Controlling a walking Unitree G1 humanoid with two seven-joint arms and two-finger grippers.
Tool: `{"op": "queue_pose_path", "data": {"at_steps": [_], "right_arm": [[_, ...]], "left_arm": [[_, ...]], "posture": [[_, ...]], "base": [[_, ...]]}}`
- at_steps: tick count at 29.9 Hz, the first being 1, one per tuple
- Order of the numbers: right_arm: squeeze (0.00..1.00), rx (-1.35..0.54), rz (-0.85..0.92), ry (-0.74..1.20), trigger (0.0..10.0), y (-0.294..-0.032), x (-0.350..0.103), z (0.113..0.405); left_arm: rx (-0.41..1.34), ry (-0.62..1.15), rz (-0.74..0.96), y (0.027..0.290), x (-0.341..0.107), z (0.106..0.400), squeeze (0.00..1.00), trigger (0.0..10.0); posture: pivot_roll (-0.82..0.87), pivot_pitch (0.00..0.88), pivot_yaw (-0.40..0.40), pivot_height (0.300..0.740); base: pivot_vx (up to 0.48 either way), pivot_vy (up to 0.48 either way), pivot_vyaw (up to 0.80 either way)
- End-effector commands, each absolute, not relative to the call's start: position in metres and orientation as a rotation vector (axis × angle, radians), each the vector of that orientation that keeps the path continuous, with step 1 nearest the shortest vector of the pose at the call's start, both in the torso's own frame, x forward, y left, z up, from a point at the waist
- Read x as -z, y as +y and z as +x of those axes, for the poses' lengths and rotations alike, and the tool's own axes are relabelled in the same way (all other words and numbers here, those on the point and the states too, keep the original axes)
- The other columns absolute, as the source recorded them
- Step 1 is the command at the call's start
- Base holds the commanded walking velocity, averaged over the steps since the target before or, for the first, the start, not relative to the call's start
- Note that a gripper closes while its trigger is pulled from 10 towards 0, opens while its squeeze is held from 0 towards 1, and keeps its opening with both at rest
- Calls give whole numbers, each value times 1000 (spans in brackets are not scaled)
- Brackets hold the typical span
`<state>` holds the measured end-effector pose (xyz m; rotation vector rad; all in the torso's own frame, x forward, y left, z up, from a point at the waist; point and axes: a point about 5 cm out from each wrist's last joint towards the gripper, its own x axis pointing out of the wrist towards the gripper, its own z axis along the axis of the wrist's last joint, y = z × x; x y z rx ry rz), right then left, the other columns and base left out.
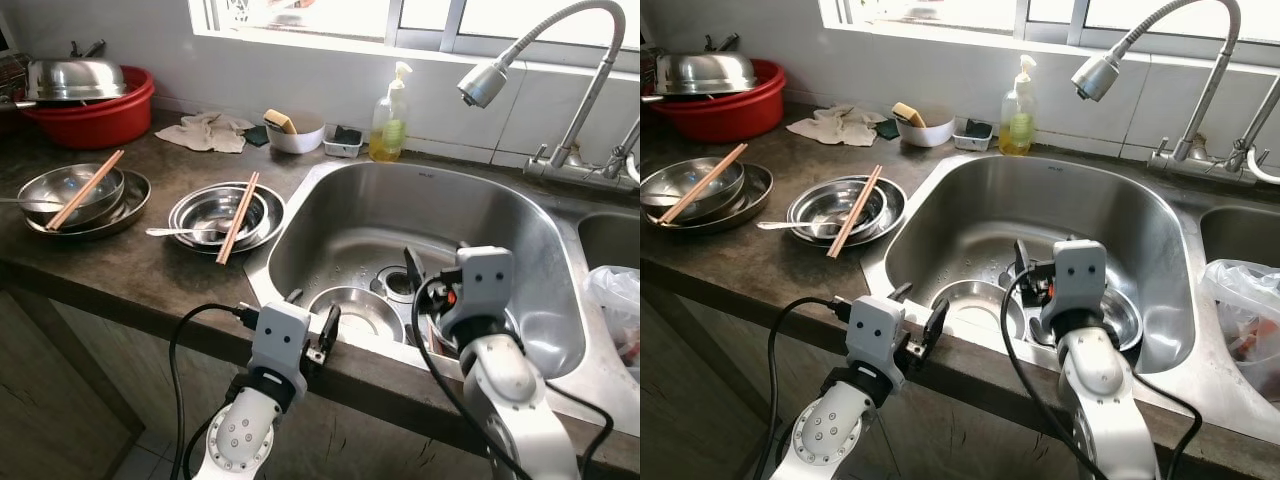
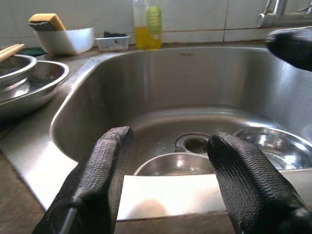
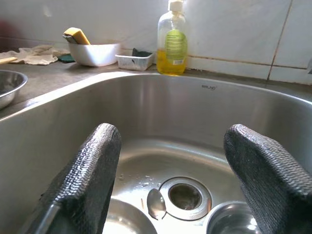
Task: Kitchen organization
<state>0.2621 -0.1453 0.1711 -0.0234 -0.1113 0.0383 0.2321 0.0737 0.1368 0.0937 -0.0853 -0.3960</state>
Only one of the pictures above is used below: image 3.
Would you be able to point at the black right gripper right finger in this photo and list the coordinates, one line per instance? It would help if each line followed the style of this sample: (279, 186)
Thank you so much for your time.
(268, 180)

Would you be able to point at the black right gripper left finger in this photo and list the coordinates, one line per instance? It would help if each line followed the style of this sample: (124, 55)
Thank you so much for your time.
(87, 175)

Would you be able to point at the small steel bowl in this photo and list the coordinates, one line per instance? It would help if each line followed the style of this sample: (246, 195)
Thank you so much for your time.
(226, 219)

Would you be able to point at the large steel bowl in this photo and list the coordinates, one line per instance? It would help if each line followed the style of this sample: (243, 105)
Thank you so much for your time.
(126, 217)

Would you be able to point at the steel sink drain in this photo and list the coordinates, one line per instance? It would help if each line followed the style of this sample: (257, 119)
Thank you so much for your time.
(207, 197)

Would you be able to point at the steel spoon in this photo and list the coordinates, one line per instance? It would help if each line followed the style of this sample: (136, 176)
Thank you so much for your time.
(156, 202)

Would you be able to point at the stainless steel sink basin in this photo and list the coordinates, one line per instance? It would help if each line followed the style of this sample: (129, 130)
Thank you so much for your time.
(170, 109)

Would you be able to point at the dark green scouring pad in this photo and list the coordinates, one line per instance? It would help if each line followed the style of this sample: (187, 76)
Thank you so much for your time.
(140, 52)
(65, 58)

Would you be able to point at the wide steel bowl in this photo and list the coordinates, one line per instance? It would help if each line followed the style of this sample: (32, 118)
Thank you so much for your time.
(9, 85)

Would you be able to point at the white plastic bowl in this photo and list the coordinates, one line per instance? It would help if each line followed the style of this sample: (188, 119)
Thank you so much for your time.
(95, 54)

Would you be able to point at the small white plastic tray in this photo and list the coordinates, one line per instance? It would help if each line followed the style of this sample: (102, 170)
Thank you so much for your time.
(132, 63)

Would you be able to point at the beige cloth rag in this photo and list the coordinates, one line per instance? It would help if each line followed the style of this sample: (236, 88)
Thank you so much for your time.
(36, 54)

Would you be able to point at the yellow sponge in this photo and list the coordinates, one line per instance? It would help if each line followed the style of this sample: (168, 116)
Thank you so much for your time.
(78, 35)

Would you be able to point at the pale wooden stick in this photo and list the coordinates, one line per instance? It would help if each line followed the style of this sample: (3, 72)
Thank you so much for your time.
(7, 60)

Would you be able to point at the clear bottle yellow dish soap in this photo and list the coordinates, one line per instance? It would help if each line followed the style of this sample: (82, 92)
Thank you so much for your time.
(171, 61)

